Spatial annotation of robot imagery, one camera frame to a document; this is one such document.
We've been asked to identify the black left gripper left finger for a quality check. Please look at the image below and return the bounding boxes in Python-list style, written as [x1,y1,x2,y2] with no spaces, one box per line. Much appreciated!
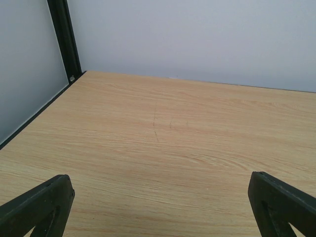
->
[0,174,75,237]

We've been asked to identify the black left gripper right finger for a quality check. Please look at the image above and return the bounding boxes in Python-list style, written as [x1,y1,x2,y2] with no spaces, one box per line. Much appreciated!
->
[248,171,316,237]

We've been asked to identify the black left corner frame post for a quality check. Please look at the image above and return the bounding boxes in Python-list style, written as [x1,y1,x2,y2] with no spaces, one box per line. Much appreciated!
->
[47,0,82,84]

